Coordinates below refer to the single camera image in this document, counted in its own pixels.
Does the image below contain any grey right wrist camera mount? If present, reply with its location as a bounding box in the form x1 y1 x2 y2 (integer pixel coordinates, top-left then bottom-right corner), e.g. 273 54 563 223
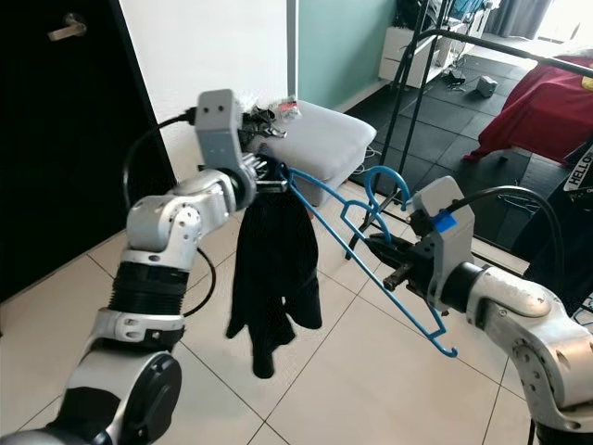
411 175 474 313

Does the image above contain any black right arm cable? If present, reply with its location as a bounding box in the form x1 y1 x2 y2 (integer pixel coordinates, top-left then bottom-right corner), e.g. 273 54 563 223
458 184 568 281

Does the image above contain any white cabinet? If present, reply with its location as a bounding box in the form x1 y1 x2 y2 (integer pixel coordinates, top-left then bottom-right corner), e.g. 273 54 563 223
377 25 456 90

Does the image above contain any white cushion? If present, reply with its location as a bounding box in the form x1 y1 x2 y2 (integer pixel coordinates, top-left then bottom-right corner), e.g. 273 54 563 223
263 99 377 184

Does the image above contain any black bag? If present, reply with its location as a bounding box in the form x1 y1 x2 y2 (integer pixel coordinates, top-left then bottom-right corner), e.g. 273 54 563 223
393 0 433 30

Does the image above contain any grey curtain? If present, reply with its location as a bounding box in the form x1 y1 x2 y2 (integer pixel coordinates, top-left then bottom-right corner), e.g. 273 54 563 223
486 0 553 39

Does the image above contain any metal door handle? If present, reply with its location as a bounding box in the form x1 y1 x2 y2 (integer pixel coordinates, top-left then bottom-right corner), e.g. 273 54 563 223
45 13 88 44

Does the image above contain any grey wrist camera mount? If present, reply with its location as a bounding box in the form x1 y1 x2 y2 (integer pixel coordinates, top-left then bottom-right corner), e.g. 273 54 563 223
411 175 474 313
196 88 261 211

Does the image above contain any black T-shirt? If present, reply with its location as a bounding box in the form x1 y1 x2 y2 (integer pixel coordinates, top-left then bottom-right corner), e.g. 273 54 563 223
223 184 326 380

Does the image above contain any black door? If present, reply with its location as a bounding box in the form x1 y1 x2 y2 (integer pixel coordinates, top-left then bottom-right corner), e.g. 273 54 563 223
0 0 164 303

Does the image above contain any red cloth with yellow emblem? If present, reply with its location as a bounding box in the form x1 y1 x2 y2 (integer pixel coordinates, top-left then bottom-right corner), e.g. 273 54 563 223
462 55 593 168

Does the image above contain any blue tape tag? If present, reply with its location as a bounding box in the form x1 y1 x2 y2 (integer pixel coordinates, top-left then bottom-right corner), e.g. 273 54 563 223
430 212 462 234

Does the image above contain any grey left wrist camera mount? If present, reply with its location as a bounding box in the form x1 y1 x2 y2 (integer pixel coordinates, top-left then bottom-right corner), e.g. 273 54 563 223
196 88 261 211

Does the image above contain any black metal clothes rack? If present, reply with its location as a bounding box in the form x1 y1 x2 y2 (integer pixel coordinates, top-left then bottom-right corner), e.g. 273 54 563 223
347 0 593 262

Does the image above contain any blue plastic clothes hanger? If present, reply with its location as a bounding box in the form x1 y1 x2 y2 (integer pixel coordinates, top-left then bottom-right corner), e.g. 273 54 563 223
277 164 461 359

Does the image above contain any blue bag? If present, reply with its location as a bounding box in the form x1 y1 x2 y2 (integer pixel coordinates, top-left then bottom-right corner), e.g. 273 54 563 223
448 0 488 16

